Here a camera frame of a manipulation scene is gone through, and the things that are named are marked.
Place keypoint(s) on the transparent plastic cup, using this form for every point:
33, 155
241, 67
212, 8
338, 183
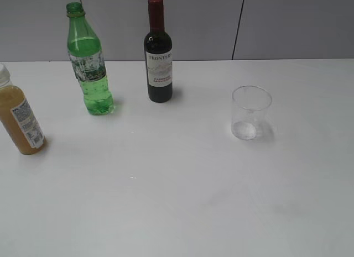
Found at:
250, 105

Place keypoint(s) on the green sprite bottle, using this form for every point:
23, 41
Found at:
86, 57

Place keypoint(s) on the dark red wine bottle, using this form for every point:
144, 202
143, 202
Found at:
158, 55

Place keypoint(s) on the orange juice bottle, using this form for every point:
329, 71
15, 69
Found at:
18, 118

